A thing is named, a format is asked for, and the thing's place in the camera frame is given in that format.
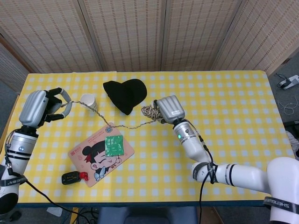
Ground white paper cup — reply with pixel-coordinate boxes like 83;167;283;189
80;93;98;112

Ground yellow white checkered tablecloth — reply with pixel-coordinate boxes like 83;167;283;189
4;70;295;203

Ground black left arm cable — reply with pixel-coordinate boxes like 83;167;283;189
4;130;80;217

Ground thin white floor cable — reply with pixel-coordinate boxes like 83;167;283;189
282;90;299;115

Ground pink cartoon girl mouse pad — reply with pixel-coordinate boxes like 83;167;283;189
68;122;135;188

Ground white power strip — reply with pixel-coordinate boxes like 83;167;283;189
277;74;299;91

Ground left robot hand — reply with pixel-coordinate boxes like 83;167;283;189
18;87;73;128

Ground woven folding screen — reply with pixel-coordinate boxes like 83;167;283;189
0;0;299;77

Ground black box on floor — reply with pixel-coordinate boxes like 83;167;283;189
284;120;299;133

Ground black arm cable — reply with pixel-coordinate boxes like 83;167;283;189
4;130;80;217
186;121;219;224

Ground white paper scrap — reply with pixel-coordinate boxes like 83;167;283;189
46;206;63;217

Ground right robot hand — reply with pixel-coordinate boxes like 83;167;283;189
152;96;186;124

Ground black knit beanie hat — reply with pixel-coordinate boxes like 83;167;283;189
103;78;148;116

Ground braided beige black rope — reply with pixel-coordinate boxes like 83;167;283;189
62;99;165;130

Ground black printed velcro strap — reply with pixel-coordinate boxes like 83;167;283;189
263;196;299;210
191;162;219;184
0;176;28;187

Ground green tea sachet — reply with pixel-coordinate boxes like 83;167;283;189
104;134;125;157

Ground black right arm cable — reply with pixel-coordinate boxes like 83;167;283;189
186;121;219;224

